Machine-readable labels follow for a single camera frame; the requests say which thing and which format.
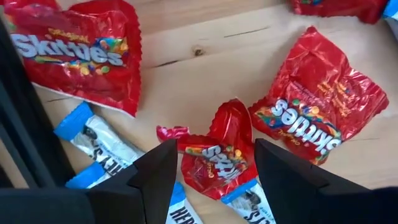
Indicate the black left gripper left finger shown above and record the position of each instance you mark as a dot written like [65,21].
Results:
[62,208]

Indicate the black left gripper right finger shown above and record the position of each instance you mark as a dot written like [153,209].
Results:
[326,208]

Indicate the blue white Hershey's candy bar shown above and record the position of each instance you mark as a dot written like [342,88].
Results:
[391,9]
[182,214]
[84,177]
[102,140]
[248,205]

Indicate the red Skittles candy bag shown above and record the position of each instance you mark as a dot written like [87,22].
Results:
[230,124]
[311,77]
[77,77]
[342,9]

